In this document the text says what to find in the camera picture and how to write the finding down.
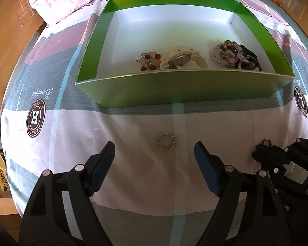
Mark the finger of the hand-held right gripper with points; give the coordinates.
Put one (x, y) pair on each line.
(305, 151)
(265, 153)

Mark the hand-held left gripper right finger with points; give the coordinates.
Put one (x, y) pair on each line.
(206, 169)

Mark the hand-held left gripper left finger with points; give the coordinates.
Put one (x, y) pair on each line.
(104, 169)

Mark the green cardboard box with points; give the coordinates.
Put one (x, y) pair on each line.
(182, 89)

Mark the white wrist watch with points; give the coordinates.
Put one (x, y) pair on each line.
(174, 52)

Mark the plaid bed sheet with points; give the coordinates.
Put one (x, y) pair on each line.
(66, 133)

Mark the yellow patterned object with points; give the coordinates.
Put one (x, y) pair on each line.
(1, 169)

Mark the wooden headboard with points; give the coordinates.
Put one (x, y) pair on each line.
(10, 30)

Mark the pink crumpled quilt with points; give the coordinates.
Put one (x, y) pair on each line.
(66, 0)

